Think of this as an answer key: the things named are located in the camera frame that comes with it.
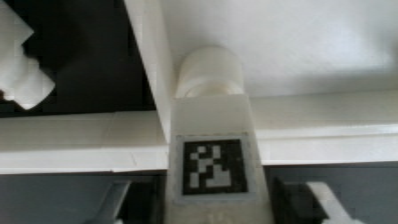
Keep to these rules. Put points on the white square table top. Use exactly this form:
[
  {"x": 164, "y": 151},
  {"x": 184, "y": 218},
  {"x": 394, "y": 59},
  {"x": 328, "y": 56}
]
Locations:
[{"x": 317, "y": 47}]

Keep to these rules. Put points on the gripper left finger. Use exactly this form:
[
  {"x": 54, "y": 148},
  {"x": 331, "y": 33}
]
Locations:
[{"x": 129, "y": 205}]

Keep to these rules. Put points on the white table leg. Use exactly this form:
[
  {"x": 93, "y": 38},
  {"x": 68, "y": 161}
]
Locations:
[
  {"x": 26, "y": 83},
  {"x": 216, "y": 188}
]

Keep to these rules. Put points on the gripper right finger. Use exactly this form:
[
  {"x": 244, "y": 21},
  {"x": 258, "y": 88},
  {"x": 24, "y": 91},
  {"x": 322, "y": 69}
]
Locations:
[{"x": 306, "y": 204}]

